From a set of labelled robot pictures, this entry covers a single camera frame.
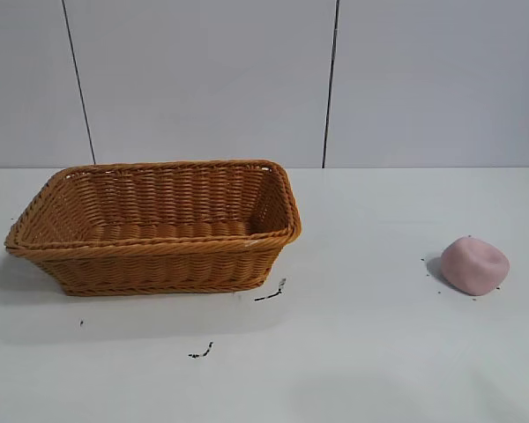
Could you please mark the brown wicker basket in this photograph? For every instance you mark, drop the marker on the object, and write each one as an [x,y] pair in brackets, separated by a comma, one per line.
[158,260]

